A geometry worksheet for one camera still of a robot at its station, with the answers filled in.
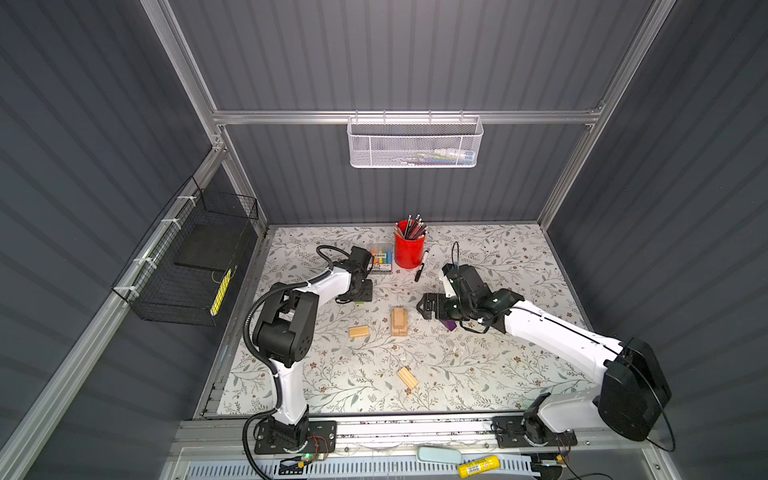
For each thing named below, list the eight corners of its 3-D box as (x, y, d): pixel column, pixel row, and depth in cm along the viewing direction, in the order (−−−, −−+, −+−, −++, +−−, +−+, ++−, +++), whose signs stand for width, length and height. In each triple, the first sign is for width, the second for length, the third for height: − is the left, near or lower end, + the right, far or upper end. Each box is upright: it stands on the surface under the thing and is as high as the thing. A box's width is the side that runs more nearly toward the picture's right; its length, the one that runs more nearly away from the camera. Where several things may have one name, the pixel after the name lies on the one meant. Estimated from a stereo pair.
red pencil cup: (394, 268, 109) (395, 241, 97) (394, 248, 115) (394, 220, 104) (422, 268, 109) (426, 241, 97) (420, 248, 115) (424, 220, 104)
